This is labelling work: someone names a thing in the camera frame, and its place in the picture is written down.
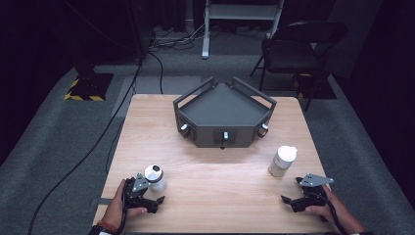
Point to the black base with hazard stripes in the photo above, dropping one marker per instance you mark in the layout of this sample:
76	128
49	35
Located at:
314	86
89	86

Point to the white bottle with white cap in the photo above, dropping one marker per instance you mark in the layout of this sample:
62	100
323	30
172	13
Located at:
282	161

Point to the person's right hand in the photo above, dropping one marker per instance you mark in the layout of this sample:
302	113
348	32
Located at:
339	212

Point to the white metal stand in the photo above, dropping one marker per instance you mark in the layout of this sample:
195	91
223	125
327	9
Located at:
239	11

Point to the dark gray corner shelf rack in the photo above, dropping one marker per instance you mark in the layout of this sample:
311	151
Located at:
223	111

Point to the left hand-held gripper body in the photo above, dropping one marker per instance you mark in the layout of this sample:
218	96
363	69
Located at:
140	186

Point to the gray tape strip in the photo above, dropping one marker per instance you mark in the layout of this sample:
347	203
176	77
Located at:
102	201

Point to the person's left hand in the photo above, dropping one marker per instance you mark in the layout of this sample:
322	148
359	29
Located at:
114	209

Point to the black folding chair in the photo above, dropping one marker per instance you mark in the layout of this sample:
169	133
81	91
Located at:
293	52

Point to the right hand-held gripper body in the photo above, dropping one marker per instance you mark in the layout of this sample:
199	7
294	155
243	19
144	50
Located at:
311	196

